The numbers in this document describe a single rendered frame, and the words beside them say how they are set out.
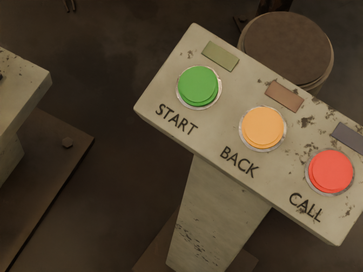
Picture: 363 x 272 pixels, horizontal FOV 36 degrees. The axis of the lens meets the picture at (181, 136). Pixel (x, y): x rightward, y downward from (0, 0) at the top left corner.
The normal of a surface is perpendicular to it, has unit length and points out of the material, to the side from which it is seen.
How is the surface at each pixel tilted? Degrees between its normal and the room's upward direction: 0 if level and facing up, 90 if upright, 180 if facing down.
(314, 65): 0
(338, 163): 20
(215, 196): 90
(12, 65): 0
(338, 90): 0
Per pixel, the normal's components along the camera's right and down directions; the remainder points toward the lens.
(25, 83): 0.08, -0.43
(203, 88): -0.11, -0.16
